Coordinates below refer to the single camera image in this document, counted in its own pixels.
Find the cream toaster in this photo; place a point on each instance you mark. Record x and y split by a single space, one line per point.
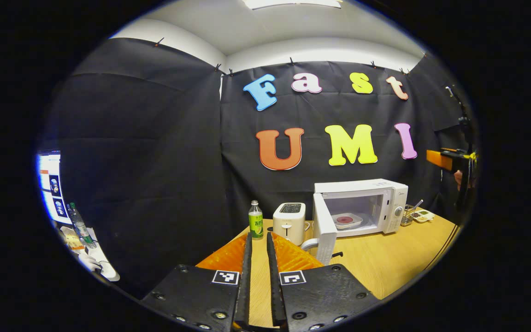
288 226

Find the white side desk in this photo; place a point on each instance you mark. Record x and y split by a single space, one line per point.
106 269

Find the white divided dish of beans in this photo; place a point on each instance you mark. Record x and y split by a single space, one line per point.
424 216

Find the white microwave oven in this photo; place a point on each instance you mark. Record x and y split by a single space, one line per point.
362 186

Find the white square plate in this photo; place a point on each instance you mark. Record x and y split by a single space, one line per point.
357 223

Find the yellowish packet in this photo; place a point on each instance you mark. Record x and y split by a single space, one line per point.
72 237

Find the green drink bottle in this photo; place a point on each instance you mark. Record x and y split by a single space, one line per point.
256 226

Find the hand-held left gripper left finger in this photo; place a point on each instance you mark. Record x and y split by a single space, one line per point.
245 286

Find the clear water bottle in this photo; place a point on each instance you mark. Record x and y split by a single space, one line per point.
81 228

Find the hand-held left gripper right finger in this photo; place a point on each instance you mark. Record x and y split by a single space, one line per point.
275 286

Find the long ceiling light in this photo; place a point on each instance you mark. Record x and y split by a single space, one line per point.
293 3

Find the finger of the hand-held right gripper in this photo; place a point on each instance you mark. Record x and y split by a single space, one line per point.
436 159

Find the pink ham slice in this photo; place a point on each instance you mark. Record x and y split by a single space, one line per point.
345 219

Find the computer monitor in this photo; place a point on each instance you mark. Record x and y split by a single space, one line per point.
51 184

